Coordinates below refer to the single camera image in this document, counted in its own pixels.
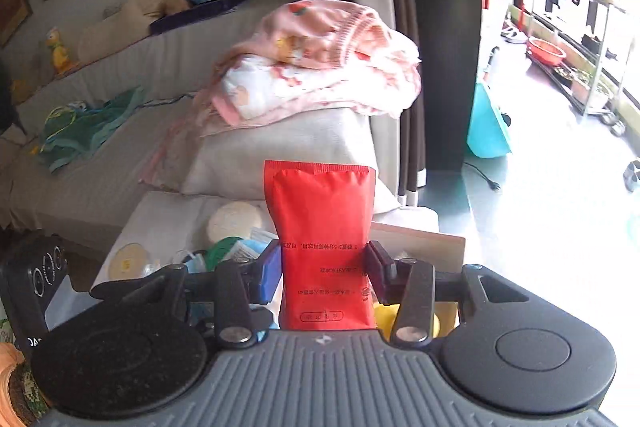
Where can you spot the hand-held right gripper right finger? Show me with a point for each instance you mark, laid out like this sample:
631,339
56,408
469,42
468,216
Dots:
380,272

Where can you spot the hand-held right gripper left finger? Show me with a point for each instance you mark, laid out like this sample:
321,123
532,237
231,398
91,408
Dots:
267,274

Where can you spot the red soft packet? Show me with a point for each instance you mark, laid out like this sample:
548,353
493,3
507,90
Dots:
322,227

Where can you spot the blue soft packet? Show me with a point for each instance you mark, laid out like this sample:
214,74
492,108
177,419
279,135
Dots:
255,244

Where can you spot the yellow round toy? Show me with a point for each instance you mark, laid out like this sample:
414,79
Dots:
385,317

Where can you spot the round white lid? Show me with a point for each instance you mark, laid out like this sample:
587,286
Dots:
235,219

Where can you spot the blue face mask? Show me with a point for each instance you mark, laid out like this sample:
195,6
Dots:
197,258

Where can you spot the orange pot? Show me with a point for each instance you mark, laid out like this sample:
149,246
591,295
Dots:
10,357

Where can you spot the clear container with yellow mark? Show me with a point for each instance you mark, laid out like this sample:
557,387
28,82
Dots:
131,262

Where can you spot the beige sofa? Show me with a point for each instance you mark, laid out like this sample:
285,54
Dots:
100,187

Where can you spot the white cushion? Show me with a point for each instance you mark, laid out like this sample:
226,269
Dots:
240,147

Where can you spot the teal cloth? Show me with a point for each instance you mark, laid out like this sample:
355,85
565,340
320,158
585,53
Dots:
85,132

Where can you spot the pink dotted cloth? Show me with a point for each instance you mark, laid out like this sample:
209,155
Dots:
170,147

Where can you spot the teal plastic basin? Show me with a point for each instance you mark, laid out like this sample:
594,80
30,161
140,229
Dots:
487,127

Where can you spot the brown curtain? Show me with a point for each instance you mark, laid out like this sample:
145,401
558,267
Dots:
435,57

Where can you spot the yellow duck toy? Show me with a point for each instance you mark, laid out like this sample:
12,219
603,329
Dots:
60,52

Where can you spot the pink printed blanket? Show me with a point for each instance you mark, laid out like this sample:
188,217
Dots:
320,57

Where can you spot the cream plush toy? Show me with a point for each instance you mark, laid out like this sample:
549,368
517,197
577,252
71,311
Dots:
120,27

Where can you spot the white slippers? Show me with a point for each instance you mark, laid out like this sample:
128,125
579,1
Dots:
514,34

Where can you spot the red basin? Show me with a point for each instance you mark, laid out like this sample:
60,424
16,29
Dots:
547,51

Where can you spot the metal rack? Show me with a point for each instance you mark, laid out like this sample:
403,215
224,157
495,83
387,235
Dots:
590,57

